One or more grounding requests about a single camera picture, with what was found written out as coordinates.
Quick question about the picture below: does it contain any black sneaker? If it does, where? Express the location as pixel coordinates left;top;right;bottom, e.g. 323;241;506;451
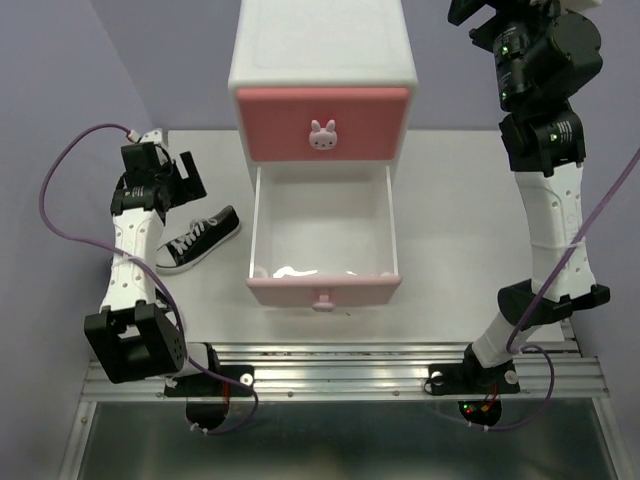
156;205;241;275

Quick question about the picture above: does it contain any pink-front drawer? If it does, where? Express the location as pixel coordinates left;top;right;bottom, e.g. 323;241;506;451
236;87;410;162

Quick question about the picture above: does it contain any pale pink drawer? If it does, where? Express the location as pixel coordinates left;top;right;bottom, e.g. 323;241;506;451
246;162;402;309

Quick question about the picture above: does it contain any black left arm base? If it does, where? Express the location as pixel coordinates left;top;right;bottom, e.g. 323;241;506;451
163;364;258;436

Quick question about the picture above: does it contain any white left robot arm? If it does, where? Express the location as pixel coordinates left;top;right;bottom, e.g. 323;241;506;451
84;140;207;384

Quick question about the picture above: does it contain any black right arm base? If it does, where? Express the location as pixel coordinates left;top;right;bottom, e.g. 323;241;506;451
423;361;521;429

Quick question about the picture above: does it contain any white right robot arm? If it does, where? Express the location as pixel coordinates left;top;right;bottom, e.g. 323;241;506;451
460;1;611;390

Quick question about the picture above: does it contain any white shoe cabinet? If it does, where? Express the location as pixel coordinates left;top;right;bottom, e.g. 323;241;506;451
228;1;418;170

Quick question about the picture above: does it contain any white bunny drawer knob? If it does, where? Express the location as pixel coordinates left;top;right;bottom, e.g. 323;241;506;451
308;119;338;151

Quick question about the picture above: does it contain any pink lower drawer knob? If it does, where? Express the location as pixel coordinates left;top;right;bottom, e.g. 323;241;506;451
312;291;336;313

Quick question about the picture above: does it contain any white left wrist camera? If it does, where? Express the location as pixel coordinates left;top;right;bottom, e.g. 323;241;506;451
126;129;165;147

